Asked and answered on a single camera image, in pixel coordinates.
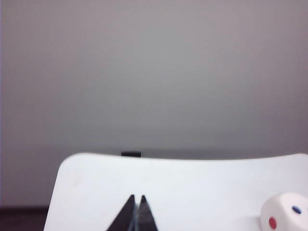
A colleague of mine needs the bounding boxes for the small black block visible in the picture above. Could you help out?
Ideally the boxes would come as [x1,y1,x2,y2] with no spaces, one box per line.
[121,151,142,158]

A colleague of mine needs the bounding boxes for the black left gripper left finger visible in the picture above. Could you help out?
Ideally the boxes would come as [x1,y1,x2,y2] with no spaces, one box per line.
[105,194,136,231]

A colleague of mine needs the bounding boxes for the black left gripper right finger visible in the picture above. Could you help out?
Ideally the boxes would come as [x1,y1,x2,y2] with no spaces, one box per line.
[136,195,159,231]

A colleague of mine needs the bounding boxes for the white die with coloured pips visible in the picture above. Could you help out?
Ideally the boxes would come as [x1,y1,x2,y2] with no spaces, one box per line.
[260,192,308,231]

